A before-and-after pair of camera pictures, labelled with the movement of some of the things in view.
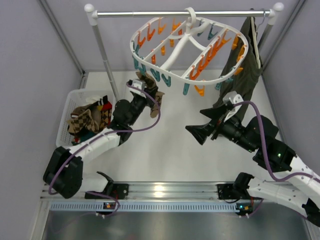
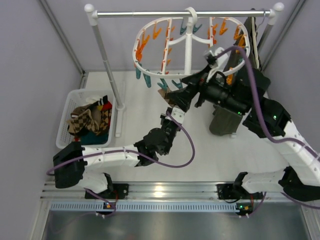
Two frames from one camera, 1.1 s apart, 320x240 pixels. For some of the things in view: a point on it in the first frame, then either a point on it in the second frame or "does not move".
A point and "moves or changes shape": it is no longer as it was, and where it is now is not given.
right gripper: (219, 123) to (200, 90)
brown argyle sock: (106, 115) does not move
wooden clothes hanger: (257, 45) does not move
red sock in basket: (107, 106) does not move
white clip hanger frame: (190, 50) moves or changes shape
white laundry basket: (75, 98) does not move
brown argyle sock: (151, 90) to (162, 93)
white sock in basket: (92, 99) does not move
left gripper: (139, 99) to (167, 122)
